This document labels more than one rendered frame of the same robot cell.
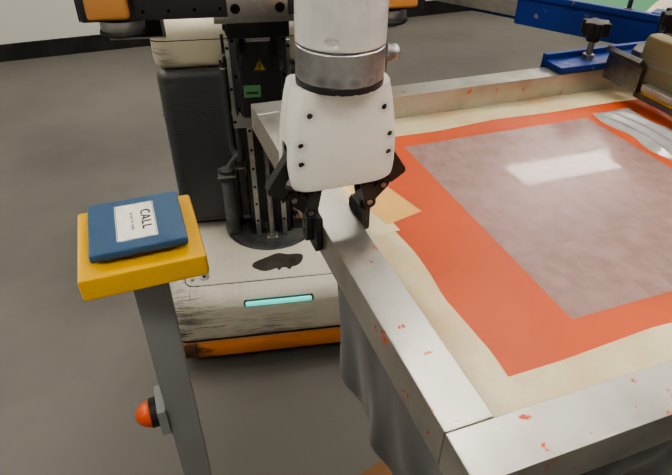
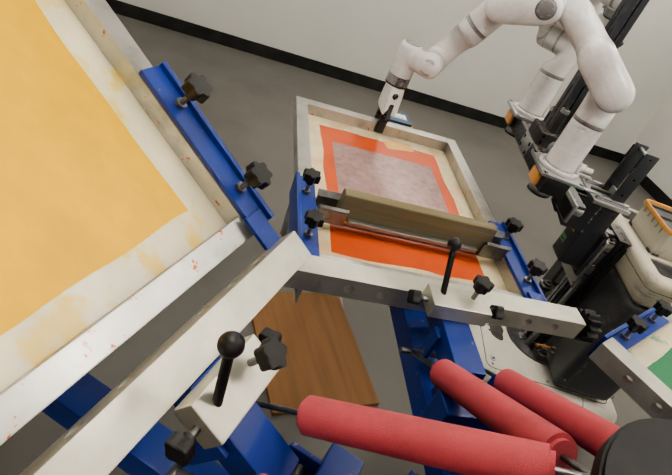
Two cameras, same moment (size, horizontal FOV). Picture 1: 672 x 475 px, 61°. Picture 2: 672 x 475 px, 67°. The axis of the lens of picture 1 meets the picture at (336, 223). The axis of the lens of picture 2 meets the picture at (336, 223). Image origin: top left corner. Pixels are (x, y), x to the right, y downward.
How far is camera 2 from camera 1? 1.73 m
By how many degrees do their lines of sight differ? 72
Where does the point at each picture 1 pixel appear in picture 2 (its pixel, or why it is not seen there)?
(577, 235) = (365, 164)
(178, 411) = not seen: hidden behind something
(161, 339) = not seen: hidden behind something
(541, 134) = (437, 201)
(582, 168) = (407, 192)
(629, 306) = (332, 151)
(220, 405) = not seen: hidden behind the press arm
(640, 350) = (317, 142)
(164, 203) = (405, 121)
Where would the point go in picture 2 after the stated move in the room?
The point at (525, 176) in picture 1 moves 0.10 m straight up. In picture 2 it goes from (404, 177) to (417, 149)
